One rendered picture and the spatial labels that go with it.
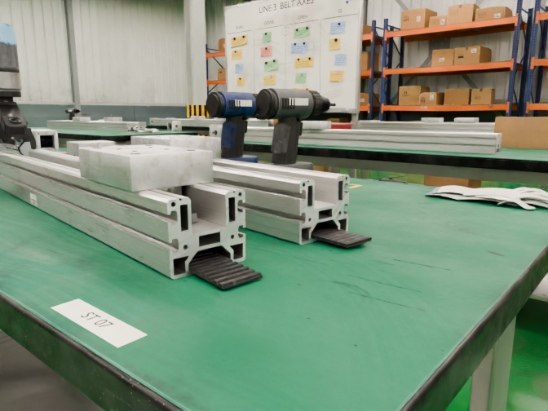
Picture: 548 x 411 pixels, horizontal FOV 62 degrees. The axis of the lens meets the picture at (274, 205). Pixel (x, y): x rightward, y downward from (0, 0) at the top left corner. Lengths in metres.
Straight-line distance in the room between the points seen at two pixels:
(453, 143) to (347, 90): 1.81
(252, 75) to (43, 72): 9.40
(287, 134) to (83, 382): 0.66
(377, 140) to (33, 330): 2.00
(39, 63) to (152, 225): 12.87
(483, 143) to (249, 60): 2.86
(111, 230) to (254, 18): 4.01
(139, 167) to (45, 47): 12.98
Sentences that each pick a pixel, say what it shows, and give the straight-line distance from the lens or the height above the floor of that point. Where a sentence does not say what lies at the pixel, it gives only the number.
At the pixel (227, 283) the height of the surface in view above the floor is 0.79.
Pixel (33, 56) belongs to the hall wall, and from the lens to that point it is 13.30.
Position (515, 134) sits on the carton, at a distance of 2.56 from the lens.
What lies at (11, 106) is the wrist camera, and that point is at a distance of 1.26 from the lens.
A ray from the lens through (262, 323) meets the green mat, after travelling 0.39.
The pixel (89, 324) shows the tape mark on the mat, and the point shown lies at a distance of 0.42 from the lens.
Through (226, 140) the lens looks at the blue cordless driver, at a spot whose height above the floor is 0.89.
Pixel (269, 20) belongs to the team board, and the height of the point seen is 1.76.
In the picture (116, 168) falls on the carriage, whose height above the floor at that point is 0.89.
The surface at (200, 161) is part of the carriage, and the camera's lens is 0.57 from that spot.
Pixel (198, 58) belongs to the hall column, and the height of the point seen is 1.98.
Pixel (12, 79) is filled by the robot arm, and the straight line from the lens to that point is 1.27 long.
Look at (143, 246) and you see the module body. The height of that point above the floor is 0.80.
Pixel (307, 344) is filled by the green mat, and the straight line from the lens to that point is 0.36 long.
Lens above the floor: 0.95
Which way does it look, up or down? 12 degrees down
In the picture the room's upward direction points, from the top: straight up
